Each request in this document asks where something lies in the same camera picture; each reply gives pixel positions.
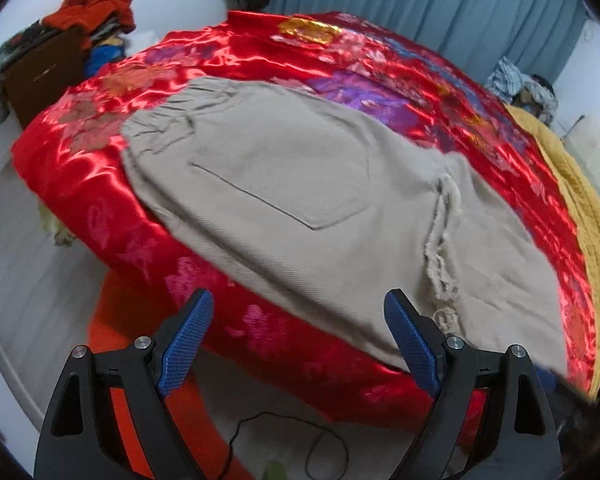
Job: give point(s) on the orange red floor rug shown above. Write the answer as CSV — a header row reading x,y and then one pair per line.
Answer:
x,y
165,437

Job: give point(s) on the striped blue white cloth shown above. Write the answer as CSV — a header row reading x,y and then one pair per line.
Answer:
x,y
532,93

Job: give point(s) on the yellow knitted blanket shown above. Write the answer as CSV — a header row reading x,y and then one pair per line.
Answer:
x,y
583,204

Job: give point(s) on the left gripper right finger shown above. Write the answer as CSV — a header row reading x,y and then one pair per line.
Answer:
x,y
516,436

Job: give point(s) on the red floral satin bedspread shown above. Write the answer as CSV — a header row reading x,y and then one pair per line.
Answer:
x,y
70,157

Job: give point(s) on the blue-grey curtain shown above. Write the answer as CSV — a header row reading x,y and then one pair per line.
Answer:
x,y
537,35

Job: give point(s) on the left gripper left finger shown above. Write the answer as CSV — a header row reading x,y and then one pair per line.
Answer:
x,y
80,437

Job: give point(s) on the pile of mixed clothes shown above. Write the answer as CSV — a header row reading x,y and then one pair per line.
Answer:
x,y
39,63

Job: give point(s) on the beige pants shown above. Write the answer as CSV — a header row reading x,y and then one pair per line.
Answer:
x,y
321,209

